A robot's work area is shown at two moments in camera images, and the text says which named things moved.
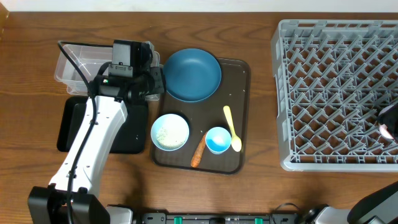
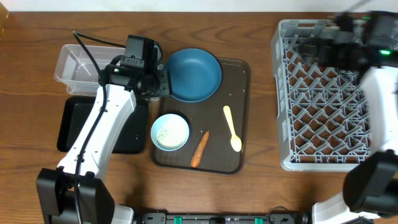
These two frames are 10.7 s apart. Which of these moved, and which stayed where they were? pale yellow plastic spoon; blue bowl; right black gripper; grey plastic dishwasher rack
Moved: right black gripper
Stayed: grey plastic dishwasher rack; blue bowl; pale yellow plastic spoon
